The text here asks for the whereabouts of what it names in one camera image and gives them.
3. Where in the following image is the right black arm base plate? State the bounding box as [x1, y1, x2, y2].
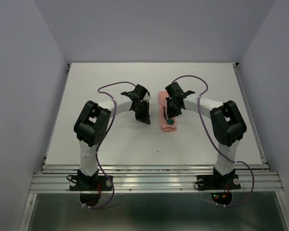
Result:
[194, 174, 241, 191]

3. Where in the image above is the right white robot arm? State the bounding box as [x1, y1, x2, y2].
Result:
[165, 82, 247, 188]

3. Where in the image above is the teal plastic spoon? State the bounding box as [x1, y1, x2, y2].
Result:
[167, 117, 175, 126]

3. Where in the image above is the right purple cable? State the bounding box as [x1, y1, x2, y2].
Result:
[171, 75, 254, 207]

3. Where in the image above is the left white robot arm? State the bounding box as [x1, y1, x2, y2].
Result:
[74, 84, 150, 190]

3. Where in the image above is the pink satin napkin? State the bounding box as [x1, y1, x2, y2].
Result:
[158, 90, 178, 133]

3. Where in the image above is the teal plastic utensil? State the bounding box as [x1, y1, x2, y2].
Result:
[163, 108, 168, 121]

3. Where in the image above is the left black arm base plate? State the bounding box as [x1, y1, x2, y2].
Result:
[66, 175, 112, 192]

